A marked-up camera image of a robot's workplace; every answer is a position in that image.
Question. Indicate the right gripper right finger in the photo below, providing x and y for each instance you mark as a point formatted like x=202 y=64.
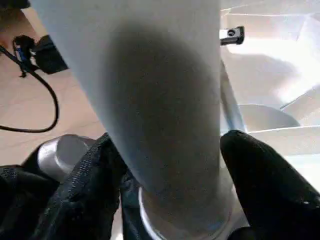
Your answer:
x=270 y=195

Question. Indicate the black backpack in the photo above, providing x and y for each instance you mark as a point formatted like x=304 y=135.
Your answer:
x=50 y=57

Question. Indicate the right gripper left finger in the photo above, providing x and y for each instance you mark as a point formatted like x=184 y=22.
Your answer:
x=82 y=200

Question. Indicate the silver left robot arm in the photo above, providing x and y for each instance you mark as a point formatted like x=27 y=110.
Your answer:
x=62 y=155

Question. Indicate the white plastic table leg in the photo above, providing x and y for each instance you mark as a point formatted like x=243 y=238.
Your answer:
x=150 y=100

